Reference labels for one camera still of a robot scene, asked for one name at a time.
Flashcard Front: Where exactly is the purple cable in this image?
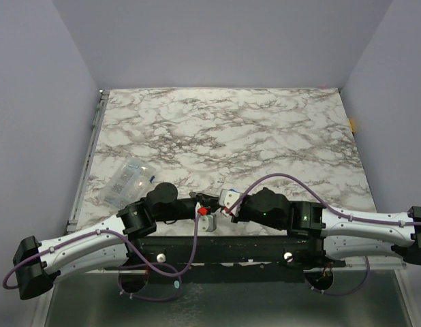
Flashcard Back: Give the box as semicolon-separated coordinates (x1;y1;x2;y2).
2;216;203;302
227;173;412;296

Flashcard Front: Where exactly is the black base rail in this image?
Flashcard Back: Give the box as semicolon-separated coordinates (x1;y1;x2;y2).
119;236;344;283

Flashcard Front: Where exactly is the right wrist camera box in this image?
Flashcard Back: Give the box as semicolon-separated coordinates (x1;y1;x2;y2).
219;189;242;217

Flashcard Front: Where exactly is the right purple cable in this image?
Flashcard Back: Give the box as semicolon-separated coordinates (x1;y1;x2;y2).
227;173;412;296

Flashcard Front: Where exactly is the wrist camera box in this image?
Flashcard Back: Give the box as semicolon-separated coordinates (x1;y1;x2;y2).
219;189;242;217
198;214;217;232

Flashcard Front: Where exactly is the left side metal rail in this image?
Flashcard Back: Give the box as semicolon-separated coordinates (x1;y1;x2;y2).
91;89;110;130

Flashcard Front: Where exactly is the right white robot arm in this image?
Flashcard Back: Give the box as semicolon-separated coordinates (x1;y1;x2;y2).
219;187;421;266

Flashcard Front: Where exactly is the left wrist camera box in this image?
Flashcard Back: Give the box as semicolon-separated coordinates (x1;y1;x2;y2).
198;214;217;232

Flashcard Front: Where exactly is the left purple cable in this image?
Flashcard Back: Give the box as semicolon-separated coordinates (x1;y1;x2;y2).
2;216;203;302

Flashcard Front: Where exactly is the clear plastic parts box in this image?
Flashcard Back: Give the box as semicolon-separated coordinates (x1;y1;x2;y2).
98;157;157;209

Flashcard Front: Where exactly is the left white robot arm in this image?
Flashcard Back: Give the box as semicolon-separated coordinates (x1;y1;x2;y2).
8;183;221;300

